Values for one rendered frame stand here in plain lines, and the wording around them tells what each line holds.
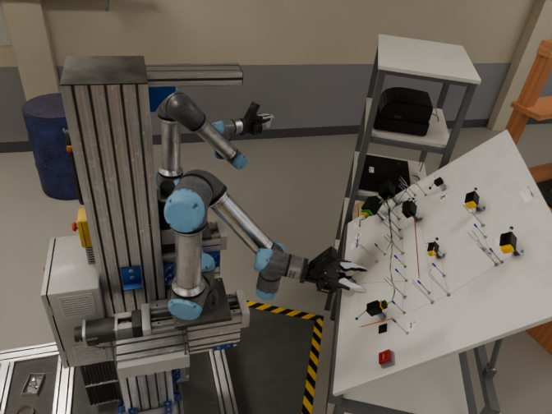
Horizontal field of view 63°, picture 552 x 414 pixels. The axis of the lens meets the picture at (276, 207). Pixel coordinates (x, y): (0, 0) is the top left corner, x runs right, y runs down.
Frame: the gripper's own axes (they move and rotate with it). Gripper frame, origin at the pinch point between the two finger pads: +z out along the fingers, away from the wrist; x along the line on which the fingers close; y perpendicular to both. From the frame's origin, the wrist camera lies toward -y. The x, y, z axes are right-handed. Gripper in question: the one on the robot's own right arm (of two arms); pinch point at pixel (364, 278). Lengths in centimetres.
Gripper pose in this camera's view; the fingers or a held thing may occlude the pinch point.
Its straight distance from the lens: 148.3
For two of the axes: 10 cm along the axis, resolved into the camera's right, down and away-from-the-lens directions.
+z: 9.7, 2.2, -0.2
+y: -1.4, 7.1, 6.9
